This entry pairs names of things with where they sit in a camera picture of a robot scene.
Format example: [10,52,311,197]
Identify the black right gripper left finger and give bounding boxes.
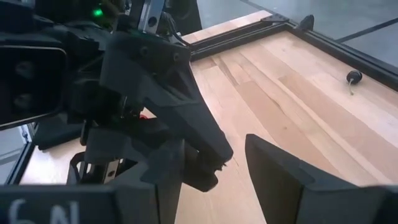
[0,139,184,224]

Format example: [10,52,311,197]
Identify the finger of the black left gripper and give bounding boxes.
[99,30,234,169]
[182,142,224,193]

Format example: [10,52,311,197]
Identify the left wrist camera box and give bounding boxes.
[0,45,68,130]

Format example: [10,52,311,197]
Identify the dark cherry with stem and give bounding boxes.
[346,70,364,96]

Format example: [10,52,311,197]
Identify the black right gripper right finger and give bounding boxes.
[245,133,398,224]

